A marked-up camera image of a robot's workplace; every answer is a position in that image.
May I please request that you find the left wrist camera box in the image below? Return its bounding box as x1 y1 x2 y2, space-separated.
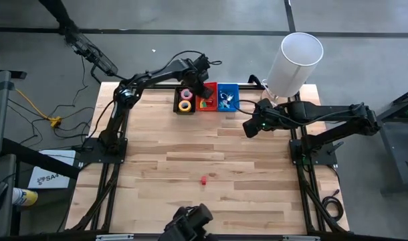
193 54 213 73

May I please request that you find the red plastic basket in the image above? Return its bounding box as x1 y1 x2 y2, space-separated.
195 82 219 112

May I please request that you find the black device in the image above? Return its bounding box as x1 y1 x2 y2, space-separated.
158 203 215 241

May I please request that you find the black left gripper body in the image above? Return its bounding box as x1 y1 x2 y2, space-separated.
187 68 211 91

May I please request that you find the black metal beam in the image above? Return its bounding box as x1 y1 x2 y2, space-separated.
2 137 81 180

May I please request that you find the white printed paper sheet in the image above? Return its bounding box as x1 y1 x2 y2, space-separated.
27 149 77 189

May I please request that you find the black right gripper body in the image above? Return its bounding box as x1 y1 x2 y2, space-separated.
242 115 262 139

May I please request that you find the black plastic basket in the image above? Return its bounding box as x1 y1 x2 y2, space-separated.
173 87 197 115

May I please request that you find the blue plastic basket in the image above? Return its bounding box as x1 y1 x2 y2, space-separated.
217 82 240 112

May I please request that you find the yellow and white bottle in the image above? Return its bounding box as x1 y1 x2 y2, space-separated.
12 187 39 207

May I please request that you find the black aluminium table frame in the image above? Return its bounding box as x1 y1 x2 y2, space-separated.
65 76 350 241

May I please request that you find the yellow extension cord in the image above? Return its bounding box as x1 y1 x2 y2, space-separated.
15 88 58 123

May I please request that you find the black metal side table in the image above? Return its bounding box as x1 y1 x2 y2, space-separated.
359 86 408 195

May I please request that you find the coiled black cable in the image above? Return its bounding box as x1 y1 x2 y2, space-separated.
321 189 344 222

